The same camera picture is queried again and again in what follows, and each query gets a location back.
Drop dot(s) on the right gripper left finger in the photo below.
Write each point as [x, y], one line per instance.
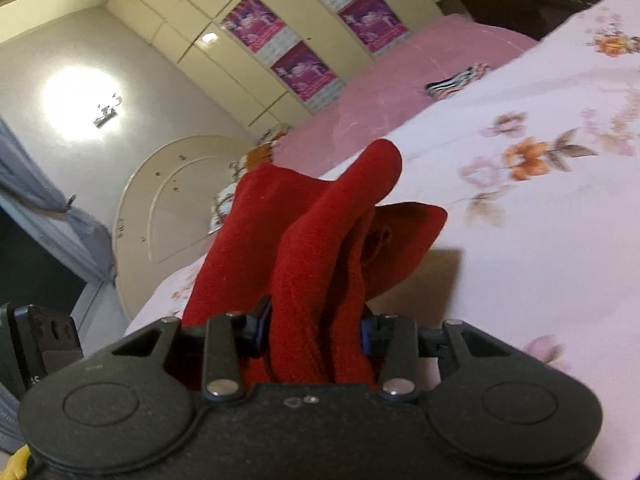
[167, 362]

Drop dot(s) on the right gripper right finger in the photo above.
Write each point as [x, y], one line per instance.
[398, 344]

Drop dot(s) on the red knit sweater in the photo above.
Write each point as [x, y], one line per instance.
[320, 250]

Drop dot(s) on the brown white patterned pillow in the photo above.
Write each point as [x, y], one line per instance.
[223, 201]

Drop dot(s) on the cream curved headboard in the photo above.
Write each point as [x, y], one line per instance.
[162, 220]

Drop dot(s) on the grey curtain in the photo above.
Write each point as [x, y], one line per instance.
[53, 254]

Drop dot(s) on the orange brown cushion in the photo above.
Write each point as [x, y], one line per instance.
[263, 151]

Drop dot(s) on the white floral bedsheet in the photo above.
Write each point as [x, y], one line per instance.
[538, 164]

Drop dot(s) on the black white striped garment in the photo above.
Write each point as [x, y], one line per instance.
[440, 90]

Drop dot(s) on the purple poster lower left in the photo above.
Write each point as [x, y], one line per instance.
[303, 72]

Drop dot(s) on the pink bedspread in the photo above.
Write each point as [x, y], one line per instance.
[391, 90]

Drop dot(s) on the cream wardrobe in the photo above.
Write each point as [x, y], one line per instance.
[269, 61]

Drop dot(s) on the purple poster lower right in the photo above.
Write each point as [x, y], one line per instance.
[375, 24]

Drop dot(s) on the purple poster upper left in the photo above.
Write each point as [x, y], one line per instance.
[253, 23]

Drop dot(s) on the wall lamp fixture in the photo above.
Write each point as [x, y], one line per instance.
[107, 110]

